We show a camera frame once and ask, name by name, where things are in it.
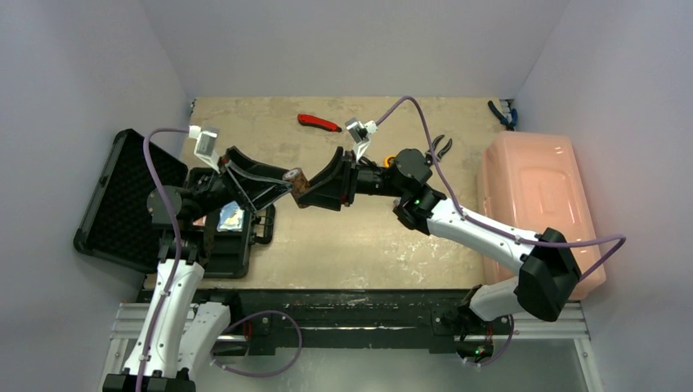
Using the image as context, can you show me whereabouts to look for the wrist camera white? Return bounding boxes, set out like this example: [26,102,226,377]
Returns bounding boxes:
[188,125,220,173]
[345,118,378,160]

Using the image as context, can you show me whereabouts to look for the blue playing card deck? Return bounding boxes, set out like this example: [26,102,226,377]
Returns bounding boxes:
[217,202,244,232]

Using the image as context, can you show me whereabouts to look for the yellow tape measure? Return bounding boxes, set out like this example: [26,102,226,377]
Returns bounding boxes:
[383,155,396,167]

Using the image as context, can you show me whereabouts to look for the brown black poker chip stack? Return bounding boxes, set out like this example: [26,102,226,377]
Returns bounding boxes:
[282,167,310,201]

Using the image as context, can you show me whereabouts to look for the blue handled pliers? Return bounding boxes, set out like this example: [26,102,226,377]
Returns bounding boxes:
[487,100,518,131]

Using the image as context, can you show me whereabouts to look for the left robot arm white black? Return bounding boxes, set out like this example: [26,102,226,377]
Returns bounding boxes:
[101,145,294,391]

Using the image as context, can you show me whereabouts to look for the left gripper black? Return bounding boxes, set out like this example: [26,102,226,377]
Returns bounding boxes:
[189,146,293,223]

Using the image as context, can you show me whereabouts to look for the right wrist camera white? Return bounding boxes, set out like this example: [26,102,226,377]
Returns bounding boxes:
[345,118,378,160]

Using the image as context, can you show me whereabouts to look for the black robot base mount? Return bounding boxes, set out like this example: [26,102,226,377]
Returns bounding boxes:
[193,289,511,356]

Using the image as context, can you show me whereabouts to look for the black handled pliers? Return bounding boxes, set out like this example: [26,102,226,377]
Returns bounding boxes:
[424,135,453,167]

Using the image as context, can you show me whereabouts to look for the red playing card deck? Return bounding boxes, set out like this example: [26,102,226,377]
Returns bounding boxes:
[193,216,207,227]

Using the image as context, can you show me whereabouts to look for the black poker set case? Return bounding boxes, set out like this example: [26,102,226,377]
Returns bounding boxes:
[73,129,276,279]

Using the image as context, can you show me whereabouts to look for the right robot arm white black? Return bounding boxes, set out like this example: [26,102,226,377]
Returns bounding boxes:
[283,149,581,332]

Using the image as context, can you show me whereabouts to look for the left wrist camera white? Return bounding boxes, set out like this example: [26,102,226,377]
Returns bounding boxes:
[188,125,220,173]

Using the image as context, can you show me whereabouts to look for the red utility knife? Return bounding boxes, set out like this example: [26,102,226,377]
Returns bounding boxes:
[297,114,342,133]

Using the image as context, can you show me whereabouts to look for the aluminium frame rail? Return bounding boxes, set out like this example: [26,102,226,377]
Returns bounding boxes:
[97,302,605,392]

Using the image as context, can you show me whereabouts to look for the pink plastic storage bin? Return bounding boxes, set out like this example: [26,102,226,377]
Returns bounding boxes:
[477,131,606,301]

